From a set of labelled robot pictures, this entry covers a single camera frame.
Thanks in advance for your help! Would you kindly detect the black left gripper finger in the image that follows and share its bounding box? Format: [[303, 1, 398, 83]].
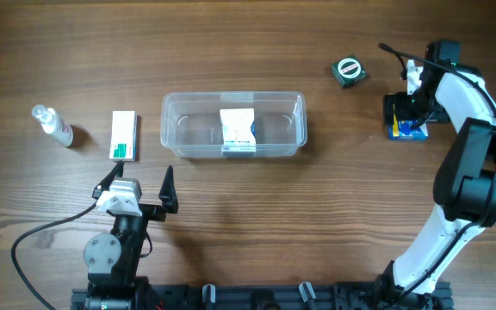
[[158, 165, 178, 207], [92, 160, 124, 198]]

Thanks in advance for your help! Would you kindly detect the blue yellow VapoDrops box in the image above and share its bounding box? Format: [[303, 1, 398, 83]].
[[387, 116, 429, 140]]

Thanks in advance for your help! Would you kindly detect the white green box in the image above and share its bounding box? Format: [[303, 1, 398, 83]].
[[109, 111, 137, 161]]

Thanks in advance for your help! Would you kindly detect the green round-label box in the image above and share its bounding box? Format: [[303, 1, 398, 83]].
[[331, 55, 367, 89]]

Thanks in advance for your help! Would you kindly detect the white medicine box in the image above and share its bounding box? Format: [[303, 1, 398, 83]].
[[220, 108, 257, 157]]

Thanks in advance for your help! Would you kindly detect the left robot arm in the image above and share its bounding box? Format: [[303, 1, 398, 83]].
[[71, 161, 178, 310]]

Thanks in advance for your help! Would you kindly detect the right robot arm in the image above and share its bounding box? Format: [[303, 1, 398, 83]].
[[373, 40, 496, 309]]

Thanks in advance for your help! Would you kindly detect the clear plastic container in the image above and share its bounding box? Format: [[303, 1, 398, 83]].
[[160, 91, 307, 158]]

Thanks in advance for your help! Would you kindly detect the white spray bottle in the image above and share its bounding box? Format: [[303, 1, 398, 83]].
[[32, 105, 73, 147]]

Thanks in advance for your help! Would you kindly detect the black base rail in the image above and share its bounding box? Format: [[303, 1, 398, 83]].
[[71, 282, 455, 310]]

